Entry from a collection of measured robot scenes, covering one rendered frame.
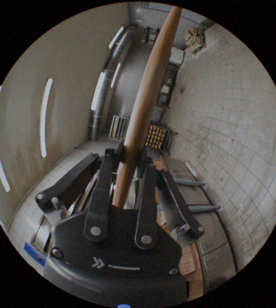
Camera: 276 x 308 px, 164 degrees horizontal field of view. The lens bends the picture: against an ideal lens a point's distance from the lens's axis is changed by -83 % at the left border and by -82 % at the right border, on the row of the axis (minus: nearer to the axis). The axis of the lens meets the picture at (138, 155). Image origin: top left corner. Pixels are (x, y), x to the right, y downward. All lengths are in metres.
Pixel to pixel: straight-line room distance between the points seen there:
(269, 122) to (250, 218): 0.95
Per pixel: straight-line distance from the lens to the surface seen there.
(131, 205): 1.58
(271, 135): 1.30
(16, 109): 1.50
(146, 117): 0.15
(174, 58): 5.03
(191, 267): 0.93
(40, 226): 1.51
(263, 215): 1.23
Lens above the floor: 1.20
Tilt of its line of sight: 6 degrees down
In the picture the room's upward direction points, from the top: 76 degrees counter-clockwise
